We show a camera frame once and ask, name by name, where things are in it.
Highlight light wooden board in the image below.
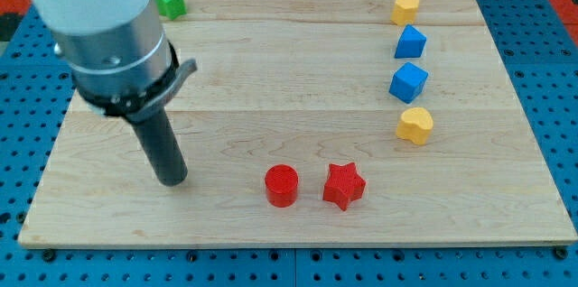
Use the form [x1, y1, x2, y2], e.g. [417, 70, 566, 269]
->
[19, 0, 577, 249]

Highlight red star block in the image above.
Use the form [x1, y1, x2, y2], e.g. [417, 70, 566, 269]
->
[322, 162, 367, 211]

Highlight red cylinder block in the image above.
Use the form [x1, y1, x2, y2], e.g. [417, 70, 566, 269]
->
[264, 164, 299, 208]

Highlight green star block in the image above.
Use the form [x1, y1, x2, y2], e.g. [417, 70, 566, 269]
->
[155, 0, 187, 20]

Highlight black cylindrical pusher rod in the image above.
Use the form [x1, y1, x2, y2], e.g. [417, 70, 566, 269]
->
[132, 110, 188, 187]

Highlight yellow hexagon block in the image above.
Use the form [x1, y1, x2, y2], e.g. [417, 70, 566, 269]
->
[391, 0, 420, 26]

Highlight black clamp ring with lever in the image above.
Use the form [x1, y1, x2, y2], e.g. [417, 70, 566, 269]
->
[72, 42, 197, 123]

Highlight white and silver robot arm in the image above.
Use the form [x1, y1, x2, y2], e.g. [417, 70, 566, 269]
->
[32, 0, 197, 186]

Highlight blue cube block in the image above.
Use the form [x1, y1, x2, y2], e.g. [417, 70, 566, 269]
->
[388, 62, 429, 104]

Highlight yellow heart block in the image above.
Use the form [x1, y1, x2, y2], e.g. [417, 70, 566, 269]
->
[396, 107, 434, 145]

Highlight blue triangle block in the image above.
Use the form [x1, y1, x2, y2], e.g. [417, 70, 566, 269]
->
[394, 24, 427, 59]

